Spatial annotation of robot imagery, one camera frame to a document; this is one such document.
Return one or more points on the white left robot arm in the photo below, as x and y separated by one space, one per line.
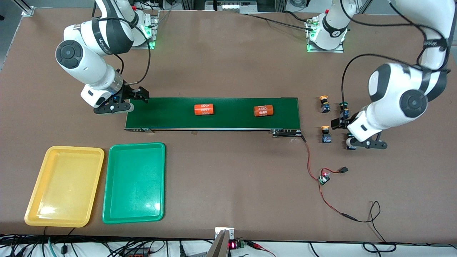
392 92

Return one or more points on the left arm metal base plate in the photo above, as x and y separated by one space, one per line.
326 51

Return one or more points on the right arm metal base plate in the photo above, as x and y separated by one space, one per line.
155 25

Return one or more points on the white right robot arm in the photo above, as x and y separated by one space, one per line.
89 67

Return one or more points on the yellow push button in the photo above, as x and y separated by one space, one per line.
325 106
326 137

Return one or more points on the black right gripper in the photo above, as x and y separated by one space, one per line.
130 93

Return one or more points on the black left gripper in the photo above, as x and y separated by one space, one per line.
343 120

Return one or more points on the green plastic tray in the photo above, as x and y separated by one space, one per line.
134 182

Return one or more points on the red power strip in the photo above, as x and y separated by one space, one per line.
137 254

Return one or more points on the small green circuit board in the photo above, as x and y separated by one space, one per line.
324 179

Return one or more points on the red digit display module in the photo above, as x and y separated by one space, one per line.
232 245

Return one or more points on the orange cylinder with print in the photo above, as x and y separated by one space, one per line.
203 109
263 111

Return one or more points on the yellow plastic tray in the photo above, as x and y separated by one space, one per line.
64 185

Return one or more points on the aluminium frame with light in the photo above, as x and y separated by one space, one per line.
232 6

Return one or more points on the red clip lead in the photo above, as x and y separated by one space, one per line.
254 245

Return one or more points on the grey metal camera bracket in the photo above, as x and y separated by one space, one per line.
219 248

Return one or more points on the green push button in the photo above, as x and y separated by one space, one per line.
348 135
343 105

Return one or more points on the aluminium corner profile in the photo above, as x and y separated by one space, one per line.
28 11

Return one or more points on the green conveyor belt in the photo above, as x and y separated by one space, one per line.
232 123

